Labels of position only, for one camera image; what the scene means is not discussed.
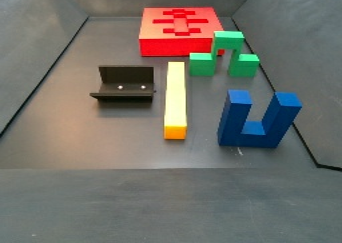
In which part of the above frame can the red slotted board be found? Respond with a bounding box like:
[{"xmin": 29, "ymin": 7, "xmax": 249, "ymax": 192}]
[{"xmin": 139, "ymin": 7, "xmax": 224, "ymax": 57}]

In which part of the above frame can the green arch block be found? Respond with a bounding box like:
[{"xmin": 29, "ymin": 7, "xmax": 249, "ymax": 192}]
[{"xmin": 189, "ymin": 31, "xmax": 260, "ymax": 77}]

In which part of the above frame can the yellow long bar block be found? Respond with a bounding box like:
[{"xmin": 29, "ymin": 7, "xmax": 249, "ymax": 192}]
[{"xmin": 165, "ymin": 62, "xmax": 187, "ymax": 140}]

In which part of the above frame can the blue U-shaped block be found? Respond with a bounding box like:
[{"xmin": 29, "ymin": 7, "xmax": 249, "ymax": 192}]
[{"xmin": 218, "ymin": 90, "xmax": 302, "ymax": 148}]

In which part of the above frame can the black angled fixture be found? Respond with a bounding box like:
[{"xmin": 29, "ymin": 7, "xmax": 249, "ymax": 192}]
[{"xmin": 90, "ymin": 65, "xmax": 155, "ymax": 102}]

